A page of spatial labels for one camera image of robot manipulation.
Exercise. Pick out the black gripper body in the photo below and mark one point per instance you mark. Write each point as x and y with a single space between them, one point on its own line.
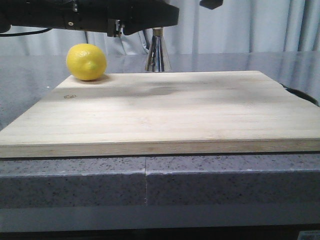
30 17

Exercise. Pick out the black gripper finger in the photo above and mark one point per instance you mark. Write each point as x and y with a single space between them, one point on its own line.
211 4
149 14

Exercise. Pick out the steel double jigger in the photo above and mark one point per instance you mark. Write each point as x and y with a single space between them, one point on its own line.
158 58

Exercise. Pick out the grey curtain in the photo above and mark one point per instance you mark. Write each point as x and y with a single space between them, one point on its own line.
238 26

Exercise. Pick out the yellow lemon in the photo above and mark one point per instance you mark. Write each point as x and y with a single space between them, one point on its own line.
86 62

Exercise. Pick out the light wooden cutting board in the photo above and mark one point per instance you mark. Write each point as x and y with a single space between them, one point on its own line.
165 113

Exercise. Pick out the white label sticker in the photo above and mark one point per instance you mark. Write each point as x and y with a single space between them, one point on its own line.
309 235

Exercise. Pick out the black cutting board handle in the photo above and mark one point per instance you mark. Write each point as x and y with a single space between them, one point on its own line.
301 95

